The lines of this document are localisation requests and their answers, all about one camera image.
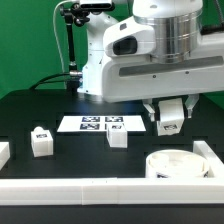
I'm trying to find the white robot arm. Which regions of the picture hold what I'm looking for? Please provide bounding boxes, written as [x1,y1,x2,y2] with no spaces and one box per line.
[78,0,224,102]

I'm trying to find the white front barrier wall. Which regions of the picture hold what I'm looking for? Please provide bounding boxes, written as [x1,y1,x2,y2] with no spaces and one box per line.
[0,178,224,205]

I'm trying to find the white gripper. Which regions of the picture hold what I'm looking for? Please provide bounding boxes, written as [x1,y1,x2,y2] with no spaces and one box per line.
[102,33,224,122]

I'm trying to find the black camera on mount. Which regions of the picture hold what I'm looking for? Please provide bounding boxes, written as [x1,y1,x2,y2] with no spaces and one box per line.
[80,0,113,10]

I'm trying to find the white cable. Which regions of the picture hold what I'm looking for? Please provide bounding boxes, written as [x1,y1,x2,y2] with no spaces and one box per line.
[52,0,75,73]

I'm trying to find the black cables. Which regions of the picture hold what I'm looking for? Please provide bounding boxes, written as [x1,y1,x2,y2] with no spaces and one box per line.
[29,73,83,90]

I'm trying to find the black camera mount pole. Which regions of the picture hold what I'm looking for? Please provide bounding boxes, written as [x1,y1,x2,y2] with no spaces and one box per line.
[60,3,89,92]

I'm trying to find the white marker sheet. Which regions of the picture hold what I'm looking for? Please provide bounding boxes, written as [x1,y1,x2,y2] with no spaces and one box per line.
[57,115,145,133]

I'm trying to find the white left barrier block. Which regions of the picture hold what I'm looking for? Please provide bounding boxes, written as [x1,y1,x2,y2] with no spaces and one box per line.
[0,142,10,170]

